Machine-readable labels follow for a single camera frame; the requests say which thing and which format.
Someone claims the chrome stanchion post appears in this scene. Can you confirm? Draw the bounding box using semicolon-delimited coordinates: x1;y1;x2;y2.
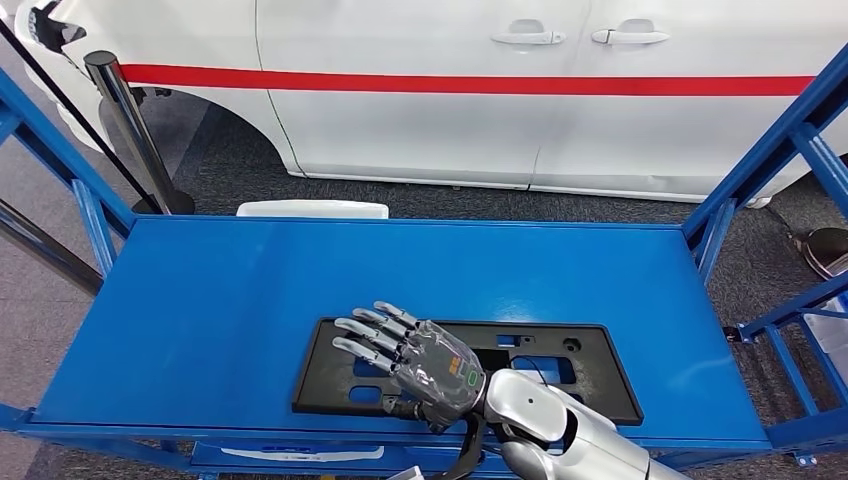
84;50;197;217

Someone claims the dark metal pole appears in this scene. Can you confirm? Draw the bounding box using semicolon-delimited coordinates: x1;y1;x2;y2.
0;197;105;297

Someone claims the white car with red stripe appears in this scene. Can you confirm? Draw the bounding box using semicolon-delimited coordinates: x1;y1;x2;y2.
13;0;848;203

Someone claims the black plastic plate frame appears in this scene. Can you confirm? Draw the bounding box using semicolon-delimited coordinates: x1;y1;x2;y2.
291;317;645;427

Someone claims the thin black pole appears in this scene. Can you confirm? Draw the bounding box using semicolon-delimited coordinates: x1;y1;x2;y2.
0;18;164;212

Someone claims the black camera bracket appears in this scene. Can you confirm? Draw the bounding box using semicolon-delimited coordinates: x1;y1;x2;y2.
433;411;490;480

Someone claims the dark round stanchion base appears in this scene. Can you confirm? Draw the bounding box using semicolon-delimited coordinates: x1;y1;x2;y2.
791;226;848;282

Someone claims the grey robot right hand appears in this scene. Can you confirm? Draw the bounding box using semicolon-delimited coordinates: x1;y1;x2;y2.
331;301;490;435

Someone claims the blue metal shelving rack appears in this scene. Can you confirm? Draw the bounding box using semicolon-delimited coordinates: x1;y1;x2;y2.
723;271;848;425
0;42;848;480

